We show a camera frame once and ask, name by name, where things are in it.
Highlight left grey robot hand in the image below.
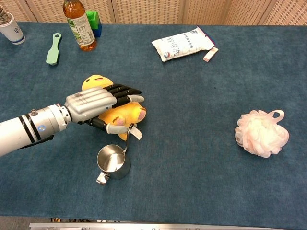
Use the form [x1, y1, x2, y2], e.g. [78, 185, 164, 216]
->
[64, 83, 145, 135]

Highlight yellow plush toy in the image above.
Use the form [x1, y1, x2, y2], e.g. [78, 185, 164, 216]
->
[82, 74, 147, 141]

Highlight blue plastic block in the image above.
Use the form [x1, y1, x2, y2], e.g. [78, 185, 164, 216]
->
[92, 23, 103, 38]

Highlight green plastic building block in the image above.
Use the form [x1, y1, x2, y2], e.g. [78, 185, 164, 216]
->
[85, 9, 100, 30]

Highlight green plastic brush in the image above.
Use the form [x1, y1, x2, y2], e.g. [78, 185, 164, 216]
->
[46, 33, 62, 66]

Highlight stainless steel pitcher cup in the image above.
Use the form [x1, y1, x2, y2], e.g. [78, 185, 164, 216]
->
[96, 123, 135, 186]

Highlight amber tea drink bottle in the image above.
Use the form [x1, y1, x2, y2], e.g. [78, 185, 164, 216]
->
[62, 0, 97, 52]

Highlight blue felt table cloth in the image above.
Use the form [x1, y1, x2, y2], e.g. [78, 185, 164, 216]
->
[0, 22, 307, 230]

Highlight white detergent refill pouch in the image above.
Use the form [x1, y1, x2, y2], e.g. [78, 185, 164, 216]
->
[151, 25, 216, 62]

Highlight white paper cup planter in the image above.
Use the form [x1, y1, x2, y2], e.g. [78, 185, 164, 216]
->
[0, 4, 26, 46]

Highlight woven folding screen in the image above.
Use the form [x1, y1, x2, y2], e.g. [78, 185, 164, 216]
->
[0, 0, 307, 26]

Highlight pink white eraser block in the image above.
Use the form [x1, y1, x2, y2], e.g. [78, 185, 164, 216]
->
[203, 46, 219, 63]

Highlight pink mesh bath sponge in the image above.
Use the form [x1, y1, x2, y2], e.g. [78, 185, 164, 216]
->
[235, 109, 290, 159]

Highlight aluminium frame rail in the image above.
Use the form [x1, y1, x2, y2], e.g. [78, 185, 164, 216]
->
[29, 222, 297, 230]

